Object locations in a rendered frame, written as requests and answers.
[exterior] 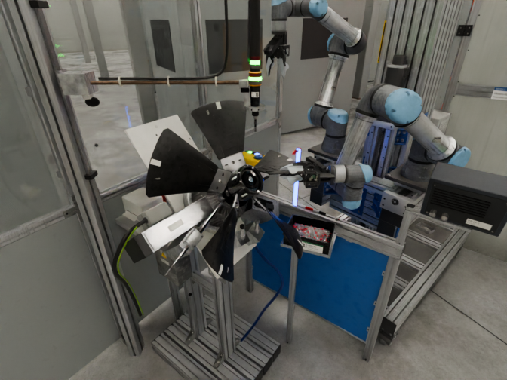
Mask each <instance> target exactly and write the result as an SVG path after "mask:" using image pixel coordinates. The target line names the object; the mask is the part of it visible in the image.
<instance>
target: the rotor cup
mask: <svg viewBox="0 0 507 380"><path fill-rule="evenodd" d="M235 176H237V178H235V179H234V180H232V178H234V177H235ZM249 177H252V178H253V182H250V181H249ZM263 186H264V181H263V177H262V175H261V173H260V172H259V171H258V169H257V168H255V167H254V166H252V165H249V164H245V165H243V166H241V167H239V168H238V169H237V170H235V171H234V172H232V174H231V176H230V178H229V181H228V182H227V184H226V187H225V189H224V191H223V192H221V193H220V192H217V193H218V195H219V197H220V199H221V201H222V202H223V203H224V204H225V205H227V206H228V207H231V205H232V203H233V200H234V197H235V193H236V194H238V202H239V207H242V206H244V205H245V204H246V203H247V202H248V199H250V198H252V197H254V196H256V195H258V194H259V193H260V192H261V191H262V190H263ZM246 193H247V195H245V196H244V197H242V195H244V194H246Z"/></svg>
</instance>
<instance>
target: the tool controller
mask: <svg viewBox="0 0 507 380"><path fill-rule="evenodd" d="M420 213H421V214H424V215H427V216H431V217H434V218H436V219H441V220H444V221H446V222H451V223H453V224H456V225H461V226H463V227H466V228H470V229H473V230H476V231H480V232H483V233H486V234H490V235H493V236H496V237H499V235H500V234H501V232H502V230H503V229H504V227H505V224H506V223H507V176H501V175H498V174H494V173H488V172H484V171H480V170H473V169H470V168H466V167H460V166H456V165H452V164H445V163H442V162H437V163H436V165H435V168H434V170H433V171H432V175H431V176H430V178H429V183H428V186H427V189H426V193H425V197H424V199H423V203H422V207H421V211H420Z"/></svg>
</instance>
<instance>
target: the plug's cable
mask: <svg viewBox="0 0 507 380"><path fill-rule="evenodd" d="M146 222H147V221H146V219H144V220H142V221H140V222H138V223H137V224H136V225H134V226H133V227H132V228H130V229H129V230H128V231H127V232H126V234H125V235H124V237H123V238H122V239H121V242H120V244H119V245H118V248H117V250H116V252H115V256H114V259H113V262H112V271H113V274H114V275H115V277H116V278H117V279H119V280H120V281H121V282H122V283H123V284H124V286H125V288H126V289H127V291H128V293H129V294H130V296H131V298H132V300H133V303H134V305H135V307H136V310H137V312H138V314H139V316H140V317H141V316H142V314H143V310H142V308H141V306H140V303H139V301H138V299H137V296H136V294H135V292H134V290H133V288H132V286H131V285H130V283H129V282H128V280H127V279H126V278H125V277H123V276H122V275H121V273H120V271H119V262H120V258H121V255H122V253H123V251H124V248H125V246H126V244H127V243H126V242H127V241H129V239H130V238H131V235H132V234H133V233H134V232H135V230H136V229H137V228H139V227H140V226H141V225H143V224H144V223H146ZM129 235H130V236H129ZM126 240H127V241H126ZM125 241H126V242H125ZM124 243H125V244H124ZM123 245H124V246H123ZM122 247H123V248H122ZM119 254H120V255H119ZM117 261H118V264H117ZM117 267H118V271H117ZM118 273H119V274H120V275H119V274H118ZM126 281H127V282H126ZM128 285H129V286H128ZM131 290H132V291H133V293H134V294H133V293H132V291H131ZM134 296H135V297H134ZM136 300H137V301H136ZM137 302H138V304H137ZM138 305H139V306H140V308H139V306H138ZM140 310H141V311H140ZM141 312H142V314H141ZM143 315H144V314H143Z"/></svg>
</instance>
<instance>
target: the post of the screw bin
mask: <svg viewBox="0 0 507 380"><path fill-rule="evenodd" d="M297 264H298V257H297V255H296V253H295V252H294V250H293V249H292V252H291V264H290V285H289V296H288V307H287V329H286V340H285V342H286V343H288V344H290V342H291V336H292V327H293V310H294V300H295V291H296V281H297Z"/></svg>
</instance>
